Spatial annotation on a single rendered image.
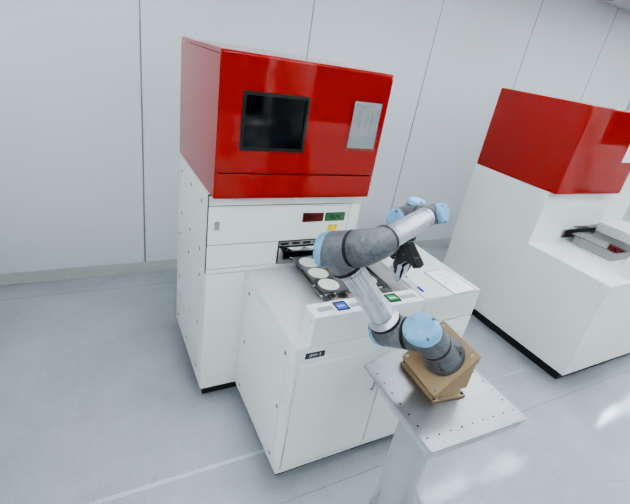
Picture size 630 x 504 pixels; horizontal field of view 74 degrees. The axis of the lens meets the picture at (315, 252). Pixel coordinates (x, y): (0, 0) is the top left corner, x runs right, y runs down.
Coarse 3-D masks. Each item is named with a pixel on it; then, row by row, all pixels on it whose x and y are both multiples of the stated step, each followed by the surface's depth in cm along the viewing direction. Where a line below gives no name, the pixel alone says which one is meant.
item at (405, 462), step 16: (400, 432) 167; (400, 448) 168; (416, 448) 164; (384, 464) 181; (400, 464) 170; (416, 464) 168; (384, 480) 179; (400, 480) 173; (416, 480) 173; (384, 496) 181; (400, 496) 176; (416, 496) 197
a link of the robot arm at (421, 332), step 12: (420, 312) 143; (408, 324) 142; (420, 324) 140; (432, 324) 138; (408, 336) 140; (420, 336) 138; (432, 336) 137; (444, 336) 141; (408, 348) 145; (420, 348) 140; (432, 348) 139; (444, 348) 142
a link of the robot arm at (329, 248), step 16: (320, 240) 130; (336, 240) 125; (320, 256) 129; (336, 256) 125; (336, 272) 131; (352, 272) 130; (352, 288) 136; (368, 288) 137; (368, 304) 140; (384, 304) 143; (384, 320) 144; (400, 320) 147; (384, 336) 147
